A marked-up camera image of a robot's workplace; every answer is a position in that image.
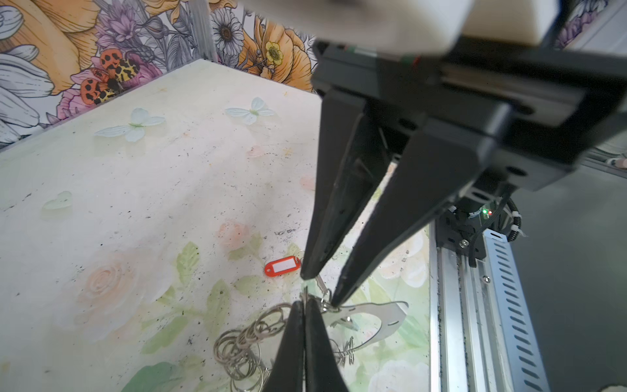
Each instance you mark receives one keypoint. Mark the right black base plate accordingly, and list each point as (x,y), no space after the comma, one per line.
(461,228)

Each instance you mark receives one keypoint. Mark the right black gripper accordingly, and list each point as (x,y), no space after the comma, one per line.
(541,109)

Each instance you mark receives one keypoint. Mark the aluminium front rail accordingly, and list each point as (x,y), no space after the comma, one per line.
(546,312)

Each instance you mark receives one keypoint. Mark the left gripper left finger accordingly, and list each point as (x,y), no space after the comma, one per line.
(287,374)

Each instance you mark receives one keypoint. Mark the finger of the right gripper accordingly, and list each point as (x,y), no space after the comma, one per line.
(352,161)

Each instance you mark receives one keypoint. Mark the red key tag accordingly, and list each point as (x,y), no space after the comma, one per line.
(282,266)

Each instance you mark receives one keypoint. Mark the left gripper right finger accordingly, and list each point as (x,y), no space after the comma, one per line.
(321,371)

